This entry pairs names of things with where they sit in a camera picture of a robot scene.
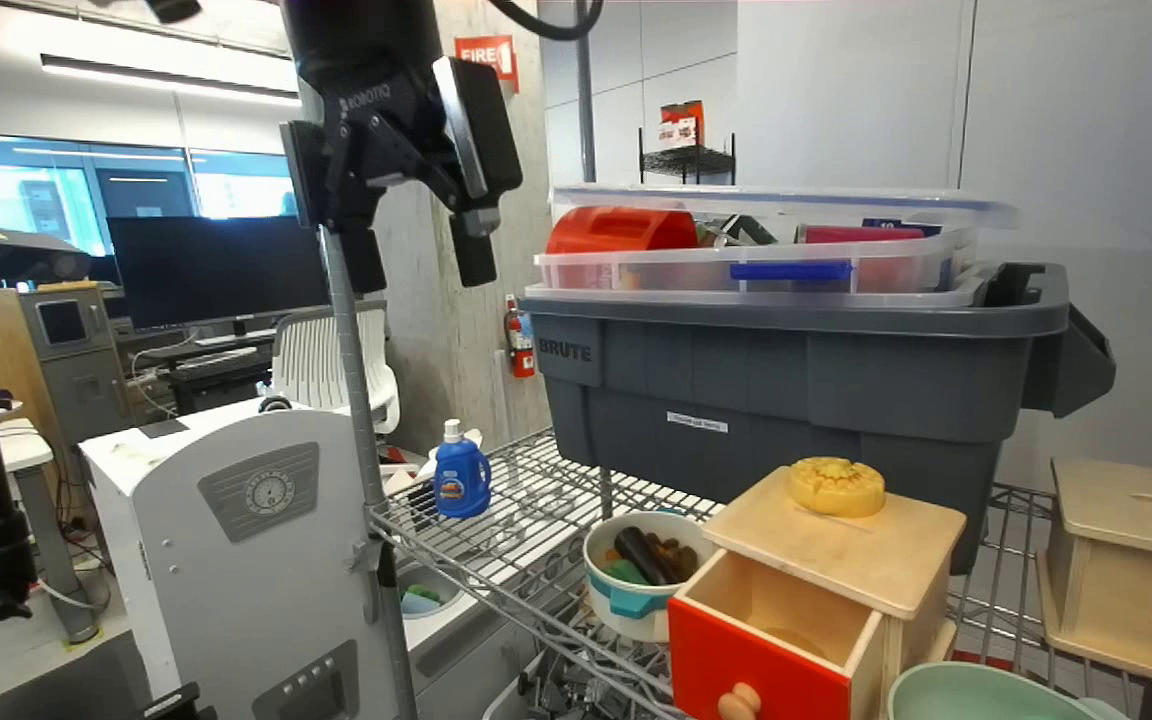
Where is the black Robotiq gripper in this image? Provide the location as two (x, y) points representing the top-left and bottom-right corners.
(275, 0), (529, 302)

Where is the black toy bottle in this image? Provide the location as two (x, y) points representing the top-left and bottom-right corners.
(614, 521), (680, 587)

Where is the light wooden drawer cabinet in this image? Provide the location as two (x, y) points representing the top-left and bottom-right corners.
(700, 466), (972, 720)

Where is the red fronted wooden drawer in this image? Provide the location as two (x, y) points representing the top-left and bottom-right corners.
(666, 550), (889, 720)

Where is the red fire sign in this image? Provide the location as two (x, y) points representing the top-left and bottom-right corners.
(453, 31), (524, 92)

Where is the black computer monitor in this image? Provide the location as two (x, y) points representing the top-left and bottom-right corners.
(107, 213), (342, 337)

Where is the red fire extinguisher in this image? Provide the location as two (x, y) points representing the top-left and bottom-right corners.
(499, 294), (540, 385)

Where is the white office chair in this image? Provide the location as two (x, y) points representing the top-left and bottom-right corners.
(258, 302), (404, 435)

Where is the orange red plastic item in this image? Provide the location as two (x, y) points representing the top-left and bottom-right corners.
(540, 206), (706, 258)

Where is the small red white sign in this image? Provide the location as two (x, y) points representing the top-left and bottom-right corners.
(656, 101), (709, 153)

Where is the small black background shelf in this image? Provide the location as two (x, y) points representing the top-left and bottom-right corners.
(637, 124), (743, 188)

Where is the clear plastic container blue latch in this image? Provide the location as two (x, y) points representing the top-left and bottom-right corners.
(529, 179), (1009, 302)

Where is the blue detergent bottle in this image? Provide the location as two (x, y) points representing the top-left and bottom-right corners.
(429, 416), (496, 526)

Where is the beige lab machine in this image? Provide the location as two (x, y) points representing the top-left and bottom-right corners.
(0, 275), (141, 451)

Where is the grey Brute storage tote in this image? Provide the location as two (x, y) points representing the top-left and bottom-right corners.
(522, 261), (1121, 578)

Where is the white machine cabinet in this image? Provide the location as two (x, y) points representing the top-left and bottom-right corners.
(76, 396), (404, 720)

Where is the green toy food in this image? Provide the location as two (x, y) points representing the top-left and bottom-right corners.
(595, 552), (646, 587)

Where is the brown toy food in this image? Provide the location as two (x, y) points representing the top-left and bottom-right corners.
(639, 527), (706, 583)

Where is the yellow toy donut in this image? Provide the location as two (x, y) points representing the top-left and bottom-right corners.
(790, 451), (891, 521)

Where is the pale green bowl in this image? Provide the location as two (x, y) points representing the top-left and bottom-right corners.
(886, 656), (1129, 720)

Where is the light wooden box slotted lid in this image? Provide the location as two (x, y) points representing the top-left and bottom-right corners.
(1035, 455), (1152, 699)

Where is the black robot cable hose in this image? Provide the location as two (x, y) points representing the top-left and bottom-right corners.
(487, 0), (610, 44)

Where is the metal wire shelf rack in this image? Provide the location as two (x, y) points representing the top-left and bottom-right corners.
(284, 0), (1152, 720)

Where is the bright wall display screen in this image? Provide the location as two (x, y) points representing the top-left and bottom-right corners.
(0, 127), (121, 261)

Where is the white bowl with teal handle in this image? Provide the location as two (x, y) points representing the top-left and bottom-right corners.
(580, 511), (729, 645)

